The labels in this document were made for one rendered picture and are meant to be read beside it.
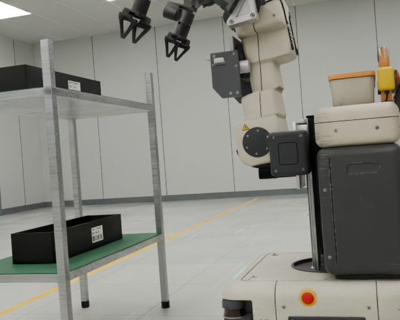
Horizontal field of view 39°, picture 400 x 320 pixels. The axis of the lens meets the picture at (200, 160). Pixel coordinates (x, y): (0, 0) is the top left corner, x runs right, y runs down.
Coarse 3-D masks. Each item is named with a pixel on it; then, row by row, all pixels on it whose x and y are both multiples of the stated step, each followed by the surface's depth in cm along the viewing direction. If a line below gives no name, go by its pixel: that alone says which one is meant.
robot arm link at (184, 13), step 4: (180, 8) 235; (184, 8) 236; (180, 12) 237; (184, 12) 233; (188, 12) 233; (192, 12) 235; (176, 16) 235; (180, 16) 234; (184, 16) 233; (188, 16) 233; (192, 16) 234; (180, 20) 234; (184, 20) 233; (188, 20) 234; (192, 20) 235; (184, 24) 234; (188, 24) 235
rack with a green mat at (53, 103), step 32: (0, 96) 187; (32, 96) 183; (64, 96) 189; (96, 96) 211; (160, 192) 266; (64, 224) 183; (160, 224) 265; (64, 256) 182; (96, 256) 211; (160, 256) 265; (64, 288) 182
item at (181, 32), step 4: (180, 24) 234; (176, 28) 235; (180, 28) 234; (184, 28) 234; (188, 28) 235; (176, 32) 235; (180, 32) 234; (184, 32) 234; (188, 32) 236; (180, 36) 231; (184, 36) 235; (180, 40) 237; (184, 40) 236; (188, 40) 238
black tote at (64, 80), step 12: (0, 72) 204; (12, 72) 203; (24, 72) 201; (36, 72) 208; (60, 72) 224; (0, 84) 205; (12, 84) 203; (24, 84) 202; (36, 84) 207; (60, 84) 223; (72, 84) 232; (84, 84) 242; (96, 84) 252
